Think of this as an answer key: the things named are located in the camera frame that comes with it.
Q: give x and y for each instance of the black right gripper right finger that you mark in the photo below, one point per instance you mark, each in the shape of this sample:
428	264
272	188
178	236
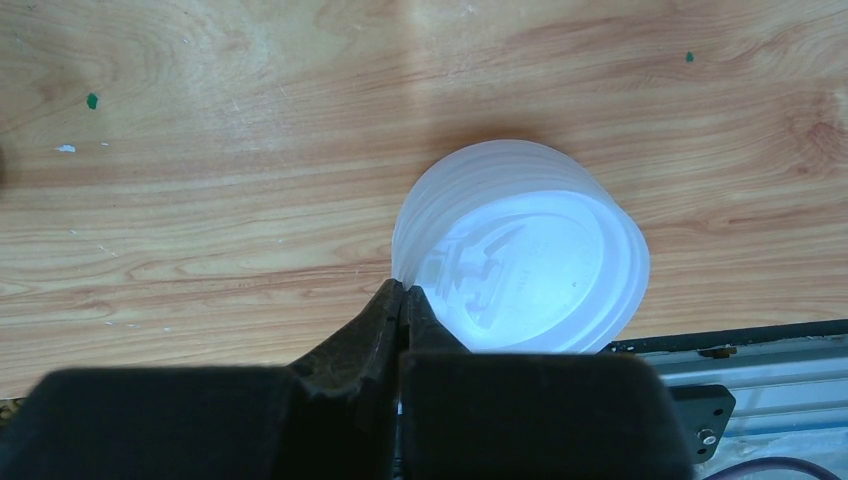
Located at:
530	416

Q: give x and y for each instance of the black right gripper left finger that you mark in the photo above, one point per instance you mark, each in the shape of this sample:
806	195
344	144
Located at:
328	412

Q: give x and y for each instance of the white plastic lid stack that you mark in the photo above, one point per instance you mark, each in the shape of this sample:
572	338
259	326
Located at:
518	248

